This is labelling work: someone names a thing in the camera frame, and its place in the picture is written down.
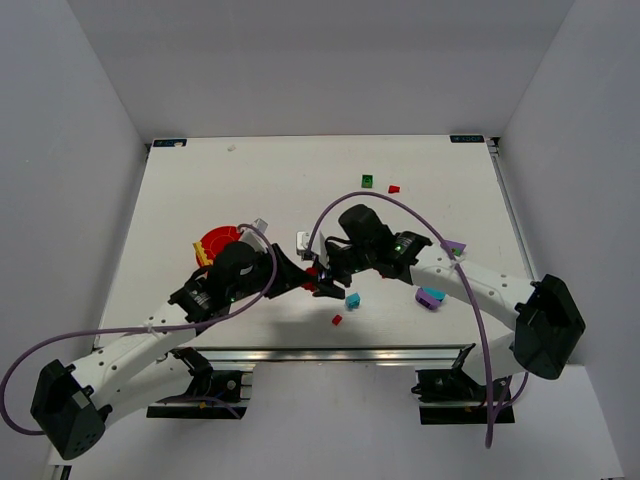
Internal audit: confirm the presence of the large red rounded lego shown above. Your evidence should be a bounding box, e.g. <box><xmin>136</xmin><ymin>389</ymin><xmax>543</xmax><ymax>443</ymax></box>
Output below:
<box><xmin>301</xmin><ymin>266</ymin><xmax>321</xmax><ymax>293</ymax></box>

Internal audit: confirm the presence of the long yellow lego plate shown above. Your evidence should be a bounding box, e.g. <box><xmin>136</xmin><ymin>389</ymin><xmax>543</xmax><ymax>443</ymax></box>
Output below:
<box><xmin>193</xmin><ymin>241</ymin><xmax>215</xmax><ymax>267</ymax></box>

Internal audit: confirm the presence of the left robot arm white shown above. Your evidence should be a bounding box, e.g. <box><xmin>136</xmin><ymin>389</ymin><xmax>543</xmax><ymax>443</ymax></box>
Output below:
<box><xmin>30</xmin><ymin>241</ymin><xmax>322</xmax><ymax>460</ymax></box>

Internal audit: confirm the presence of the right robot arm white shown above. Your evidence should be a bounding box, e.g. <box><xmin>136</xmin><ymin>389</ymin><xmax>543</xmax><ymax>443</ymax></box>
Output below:
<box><xmin>305</xmin><ymin>204</ymin><xmax>586</xmax><ymax>384</ymax></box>

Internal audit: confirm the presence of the small teal lego brick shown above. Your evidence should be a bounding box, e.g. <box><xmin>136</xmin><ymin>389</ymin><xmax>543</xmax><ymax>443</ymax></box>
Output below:
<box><xmin>345</xmin><ymin>293</ymin><xmax>361</xmax><ymax>310</ymax></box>

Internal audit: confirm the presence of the orange round divided container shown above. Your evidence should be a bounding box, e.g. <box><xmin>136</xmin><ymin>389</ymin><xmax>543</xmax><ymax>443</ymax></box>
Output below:
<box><xmin>199</xmin><ymin>226</ymin><xmax>240</xmax><ymax>258</ymax></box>

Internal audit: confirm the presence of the dark green lego brick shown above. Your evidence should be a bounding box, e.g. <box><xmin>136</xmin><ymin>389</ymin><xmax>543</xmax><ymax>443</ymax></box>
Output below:
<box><xmin>361</xmin><ymin>174</ymin><xmax>374</xmax><ymax>189</ymax></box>

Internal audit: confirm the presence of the purple lego under teal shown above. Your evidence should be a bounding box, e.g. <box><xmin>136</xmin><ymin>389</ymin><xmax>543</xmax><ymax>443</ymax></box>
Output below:
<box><xmin>415</xmin><ymin>287</ymin><xmax>442</xmax><ymax>311</ymax></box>

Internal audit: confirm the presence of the purple lego right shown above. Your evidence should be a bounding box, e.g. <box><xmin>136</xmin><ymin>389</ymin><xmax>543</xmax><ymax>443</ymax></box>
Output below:
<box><xmin>441</xmin><ymin>240</ymin><xmax>466</xmax><ymax>257</ymax></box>

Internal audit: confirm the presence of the right blue table label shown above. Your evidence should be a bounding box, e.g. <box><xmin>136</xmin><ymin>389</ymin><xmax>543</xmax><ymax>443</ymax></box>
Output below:
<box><xmin>449</xmin><ymin>134</ymin><xmax>485</xmax><ymax>144</ymax></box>

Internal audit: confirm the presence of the blue table label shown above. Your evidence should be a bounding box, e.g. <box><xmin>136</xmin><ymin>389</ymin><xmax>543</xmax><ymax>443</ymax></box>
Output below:
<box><xmin>152</xmin><ymin>139</ymin><xmax>187</xmax><ymax>148</ymax></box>
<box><xmin>449</xmin><ymin>134</ymin><xmax>485</xmax><ymax>144</ymax></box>

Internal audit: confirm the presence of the left blue table label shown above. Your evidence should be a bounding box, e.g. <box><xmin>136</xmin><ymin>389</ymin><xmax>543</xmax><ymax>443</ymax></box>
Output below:
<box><xmin>152</xmin><ymin>139</ymin><xmax>187</xmax><ymax>148</ymax></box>

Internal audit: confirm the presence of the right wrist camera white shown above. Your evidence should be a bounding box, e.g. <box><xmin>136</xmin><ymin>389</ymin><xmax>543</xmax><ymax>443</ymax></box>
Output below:
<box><xmin>296</xmin><ymin>231</ymin><xmax>329</xmax><ymax>268</ymax></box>

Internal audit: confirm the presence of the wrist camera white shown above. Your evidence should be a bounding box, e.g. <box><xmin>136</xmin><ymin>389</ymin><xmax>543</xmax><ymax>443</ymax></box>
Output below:
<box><xmin>296</xmin><ymin>231</ymin><xmax>329</xmax><ymax>268</ymax></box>
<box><xmin>239</xmin><ymin>218</ymin><xmax>268</xmax><ymax>253</ymax></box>

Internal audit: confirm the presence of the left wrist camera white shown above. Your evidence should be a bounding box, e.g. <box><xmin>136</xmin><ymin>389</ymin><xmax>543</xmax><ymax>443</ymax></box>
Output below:
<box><xmin>239</xmin><ymin>218</ymin><xmax>268</xmax><ymax>253</ymax></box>

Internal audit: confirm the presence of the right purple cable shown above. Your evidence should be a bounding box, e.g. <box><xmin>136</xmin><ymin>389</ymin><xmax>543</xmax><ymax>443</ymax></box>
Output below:
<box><xmin>308</xmin><ymin>191</ymin><xmax>530</xmax><ymax>450</ymax></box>

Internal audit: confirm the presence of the table front metal rail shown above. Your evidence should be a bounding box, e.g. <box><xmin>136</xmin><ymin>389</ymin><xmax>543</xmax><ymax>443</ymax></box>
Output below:
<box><xmin>194</xmin><ymin>345</ymin><xmax>462</xmax><ymax>368</ymax></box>

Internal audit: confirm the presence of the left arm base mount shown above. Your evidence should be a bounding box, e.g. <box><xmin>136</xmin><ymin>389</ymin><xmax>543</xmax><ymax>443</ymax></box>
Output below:
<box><xmin>146</xmin><ymin>348</ymin><xmax>253</xmax><ymax>420</ymax></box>

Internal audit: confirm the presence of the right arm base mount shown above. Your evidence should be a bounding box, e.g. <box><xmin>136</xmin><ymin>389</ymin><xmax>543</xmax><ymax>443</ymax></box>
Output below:
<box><xmin>411</xmin><ymin>344</ymin><xmax>489</xmax><ymax>426</ymax></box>

